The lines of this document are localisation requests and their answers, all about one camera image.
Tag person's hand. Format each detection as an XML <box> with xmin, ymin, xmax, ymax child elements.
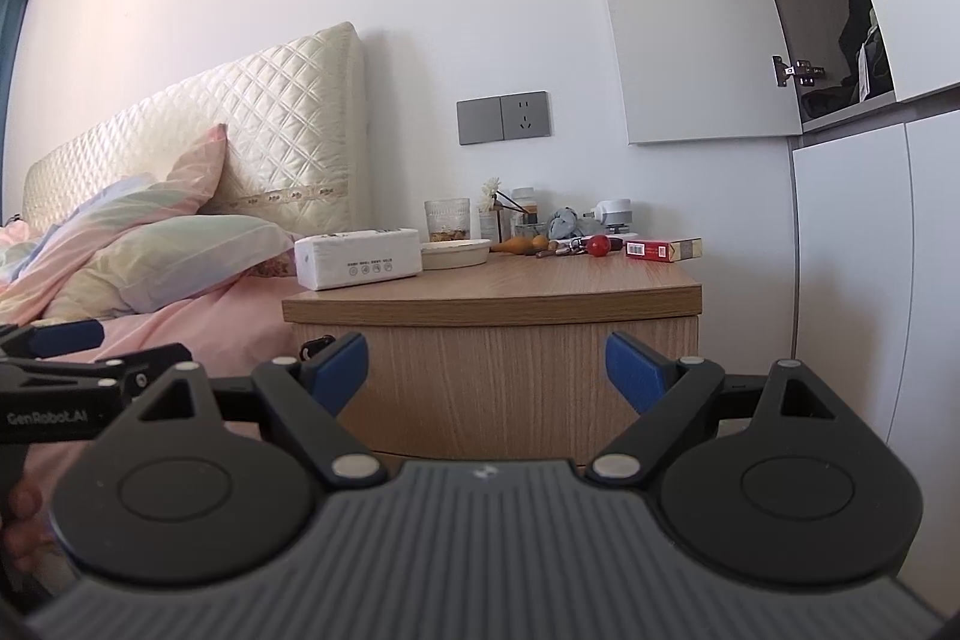
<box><xmin>2</xmin><ymin>476</ymin><xmax>53</xmax><ymax>572</ymax></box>

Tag pink striped pillow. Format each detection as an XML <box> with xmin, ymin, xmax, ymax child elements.
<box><xmin>2</xmin><ymin>124</ymin><xmax>228</xmax><ymax>325</ymax></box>

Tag pastel front pillow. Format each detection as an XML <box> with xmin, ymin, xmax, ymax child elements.
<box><xmin>43</xmin><ymin>214</ymin><xmax>293</xmax><ymax>320</ymax></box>

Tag pink bed sheet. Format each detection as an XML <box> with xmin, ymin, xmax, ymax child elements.
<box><xmin>0</xmin><ymin>219</ymin><xmax>310</xmax><ymax>499</ymax></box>

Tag red cigarette box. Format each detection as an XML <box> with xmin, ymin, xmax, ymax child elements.
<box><xmin>623</xmin><ymin>237</ymin><xmax>703</xmax><ymax>263</ymax></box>

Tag white tissue pack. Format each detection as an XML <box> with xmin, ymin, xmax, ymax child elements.
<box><xmin>295</xmin><ymin>229</ymin><xmax>423</xmax><ymax>291</ymax></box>

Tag red ball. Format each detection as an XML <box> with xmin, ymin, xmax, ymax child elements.
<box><xmin>586</xmin><ymin>234</ymin><xmax>612</xmax><ymax>259</ymax></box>

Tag wooden nightstand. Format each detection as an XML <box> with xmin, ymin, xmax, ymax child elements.
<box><xmin>283</xmin><ymin>253</ymin><xmax>703</xmax><ymax>464</ymax></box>

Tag white plug adapter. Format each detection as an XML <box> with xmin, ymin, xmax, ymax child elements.
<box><xmin>592</xmin><ymin>198</ymin><xmax>633</xmax><ymax>234</ymax></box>

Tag grey plush toy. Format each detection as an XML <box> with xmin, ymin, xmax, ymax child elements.
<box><xmin>547</xmin><ymin>206</ymin><xmax>583</xmax><ymax>242</ymax></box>

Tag cream shallow dish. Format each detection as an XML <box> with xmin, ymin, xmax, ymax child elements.
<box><xmin>421</xmin><ymin>239</ymin><xmax>491</xmax><ymax>271</ymax></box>

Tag orange gourd ornament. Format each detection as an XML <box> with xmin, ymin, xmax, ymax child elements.
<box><xmin>491</xmin><ymin>236</ymin><xmax>558</xmax><ymax>255</ymax></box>

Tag clear glass cup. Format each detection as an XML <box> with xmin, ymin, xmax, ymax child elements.
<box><xmin>425</xmin><ymin>198</ymin><xmax>470</xmax><ymax>242</ymax></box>

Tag cream quilted headboard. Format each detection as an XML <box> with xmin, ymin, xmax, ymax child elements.
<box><xmin>21</xmin><ymin>21</ymin><xmax>373</xmax><ymax>236</ymax></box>

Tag reed diffuser bottle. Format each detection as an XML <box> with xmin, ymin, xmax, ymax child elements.
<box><xmin>477</xmin><ymin>177</ymin><xmax>540</xmax><ymax>244</ymax></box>

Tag metal door hinge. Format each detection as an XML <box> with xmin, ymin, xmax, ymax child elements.
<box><xmin>771</xmin><ymin>55</ymin><xmax>827</xmax><ymax>88</ymax></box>

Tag dark clothes in wardrobe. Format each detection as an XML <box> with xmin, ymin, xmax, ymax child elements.
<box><xmin>800</xmin><ymin>0</ymin><xmax>893</xmax><ymax>120</ymax></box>

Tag white wardrobe door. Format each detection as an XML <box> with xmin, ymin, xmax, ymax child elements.
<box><xmin>607</xmin><ymin>0</ymin><xmax>800</xmax><ymax>145</ymax></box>

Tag grey wall socket panel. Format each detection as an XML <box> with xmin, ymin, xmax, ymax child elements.
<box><xmin>455</xmin><ymin>91</ymin><xmax>551</xmax><ymax>146</ymax></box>

